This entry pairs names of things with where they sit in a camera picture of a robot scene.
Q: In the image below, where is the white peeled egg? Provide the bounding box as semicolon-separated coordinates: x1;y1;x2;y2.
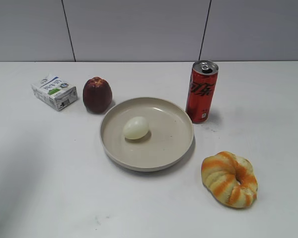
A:
123;117;149;140

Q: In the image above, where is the beige round plate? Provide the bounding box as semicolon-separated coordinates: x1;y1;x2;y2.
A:
99;97;194;172

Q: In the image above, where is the dark red apple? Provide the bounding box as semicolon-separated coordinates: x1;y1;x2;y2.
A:
83;77;112;114

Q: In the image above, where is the red cola can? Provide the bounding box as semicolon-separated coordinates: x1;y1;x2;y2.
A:
185;60;219;123

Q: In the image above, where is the small white milk carton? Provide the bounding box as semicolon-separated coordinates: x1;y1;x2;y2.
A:
31;74;78;111

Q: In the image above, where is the orange striped bread ring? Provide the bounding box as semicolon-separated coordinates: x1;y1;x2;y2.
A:
201;151;258;208

